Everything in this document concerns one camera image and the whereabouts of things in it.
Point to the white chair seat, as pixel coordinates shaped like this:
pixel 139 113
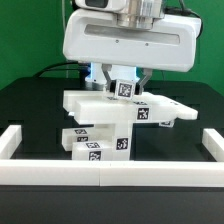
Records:
pixel 120 136

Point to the small tagged cube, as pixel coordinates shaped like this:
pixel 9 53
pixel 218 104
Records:
pixel 124 89
pixel 167 124

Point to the white left fence wall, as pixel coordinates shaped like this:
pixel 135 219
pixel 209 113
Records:
pixel 10 140

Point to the white front fence wall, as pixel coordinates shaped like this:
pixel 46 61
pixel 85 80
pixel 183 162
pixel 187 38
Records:
pixel 98 173

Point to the white chair back frame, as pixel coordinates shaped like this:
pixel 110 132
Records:
pixel 98 107

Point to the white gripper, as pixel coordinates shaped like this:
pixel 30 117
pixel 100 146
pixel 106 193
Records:
pixel 136 33

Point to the white right fence wall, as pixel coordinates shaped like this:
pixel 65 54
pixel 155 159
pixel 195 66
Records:
pixel 214 143

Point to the white fence wall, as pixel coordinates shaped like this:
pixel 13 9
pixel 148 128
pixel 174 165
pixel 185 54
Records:
pixel 214 143
pixel 10 140
pixel 98 173

